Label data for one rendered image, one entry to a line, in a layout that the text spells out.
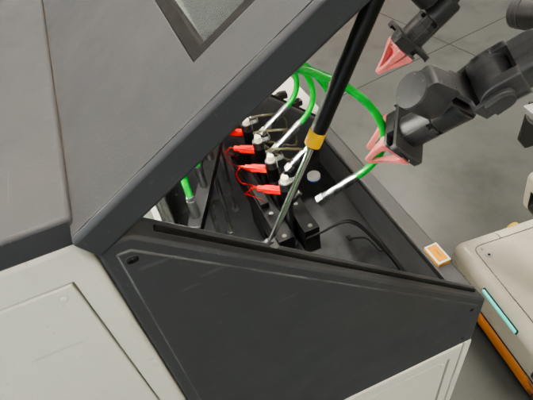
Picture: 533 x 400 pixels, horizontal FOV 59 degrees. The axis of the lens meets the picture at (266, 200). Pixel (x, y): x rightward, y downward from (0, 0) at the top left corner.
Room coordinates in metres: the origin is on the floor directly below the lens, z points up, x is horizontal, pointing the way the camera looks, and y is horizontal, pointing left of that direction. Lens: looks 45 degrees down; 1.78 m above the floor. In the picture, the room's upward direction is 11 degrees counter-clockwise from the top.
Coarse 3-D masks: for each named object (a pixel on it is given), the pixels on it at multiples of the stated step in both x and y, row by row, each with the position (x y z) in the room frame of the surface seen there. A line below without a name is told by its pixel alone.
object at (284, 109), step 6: (294, 78) 0.99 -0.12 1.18; (294, 84) 0.99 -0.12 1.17; (294, 90) 0.99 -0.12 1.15; (294, 96) 0.99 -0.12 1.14; (288, 102) 0.99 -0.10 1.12; (282, 108) 0.98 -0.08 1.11; (288, 108) 0.98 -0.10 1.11; (276, 114) 0.98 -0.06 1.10; (282, 114) 0.98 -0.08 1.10; (270, 120) 0.97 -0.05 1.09; (276, 120) 0.97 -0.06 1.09; (264, 126) 0.97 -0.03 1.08; (270, 126) 0.97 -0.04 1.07; (264, 132) 0.96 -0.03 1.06
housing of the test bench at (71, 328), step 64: (0, 0) 0.91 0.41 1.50; (0, 64) 0.65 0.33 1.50; (0, 128) 0.48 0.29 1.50; (0, 192) 0.36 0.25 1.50; (64, 192) 0.35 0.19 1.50; (0, 256) 0.29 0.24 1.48; (64, 256) 0.30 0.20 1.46; (0, 320) 0.28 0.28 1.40; (64, 320) 0.29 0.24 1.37; (128, 320) 0.31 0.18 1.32; (0, 384) 0.27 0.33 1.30; (64, 384) 0.28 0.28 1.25; (128, 384) 0.30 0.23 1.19
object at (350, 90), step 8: (296, 72) 0.65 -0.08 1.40; (304, 72) 0.65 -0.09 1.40; (312, 72) 0.65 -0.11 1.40; (320, 72) 0.65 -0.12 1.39; (328, 80) 0.64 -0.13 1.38; (352, 88) 0.64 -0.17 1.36; (352, 96) 0.64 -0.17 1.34; (360, 96) 0.64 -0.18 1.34; (368, 104) 0.64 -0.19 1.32; (376, 112) 0.64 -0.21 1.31; (376, 120) 0.64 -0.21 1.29; (384, 120) 0.64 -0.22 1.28; (384, 128) 0.63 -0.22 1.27; (384, 152) 0.63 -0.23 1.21; (368, 168) 0.64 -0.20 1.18; (360, 176) 0.64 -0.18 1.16; (184, 184) 0.67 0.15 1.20; (192, 200) 0.67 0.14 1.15
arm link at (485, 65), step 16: (528, 32) 0.57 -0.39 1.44; (496, 48) 0.58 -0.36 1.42; (512, 48) 0.56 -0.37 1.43; (528, 48) 0.55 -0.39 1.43; (480, 64) 0.57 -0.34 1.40; (496, 64) 0.56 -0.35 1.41; (512, 64) 0.58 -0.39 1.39; (528, 64) 0.53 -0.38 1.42; (480, 80) 0.55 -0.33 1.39; (496, 80) 0.53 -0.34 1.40; (512, 80) 0.52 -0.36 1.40; (528, 80) 0.53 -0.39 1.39; (480, 96) 0.54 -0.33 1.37
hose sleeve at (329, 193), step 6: (354, 174) 0.65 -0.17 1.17; (342, 180) 0.65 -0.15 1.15; (348, 180) 0.64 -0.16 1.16; (354, 180) 0.64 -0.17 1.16; (336, 186) 0.65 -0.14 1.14; (342, 186) 0.64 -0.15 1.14; (348, 186) 0.64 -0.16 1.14; (324, 192) 0.65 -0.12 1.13; (330, 192) 0.64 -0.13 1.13; (336, 192) 0.64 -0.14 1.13; (324, 198) 0.64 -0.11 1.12
